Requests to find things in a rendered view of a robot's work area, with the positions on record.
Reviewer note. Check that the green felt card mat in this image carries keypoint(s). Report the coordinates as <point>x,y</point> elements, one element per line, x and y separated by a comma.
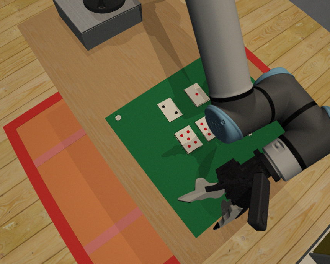
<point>149,137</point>

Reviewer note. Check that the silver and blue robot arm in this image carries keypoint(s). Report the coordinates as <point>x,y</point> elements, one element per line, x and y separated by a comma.
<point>239,107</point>

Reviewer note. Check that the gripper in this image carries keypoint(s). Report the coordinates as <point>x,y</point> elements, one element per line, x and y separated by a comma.
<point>235,180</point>

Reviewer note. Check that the cream playing card with black pips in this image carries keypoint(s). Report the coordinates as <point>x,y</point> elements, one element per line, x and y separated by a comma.
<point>169,109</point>

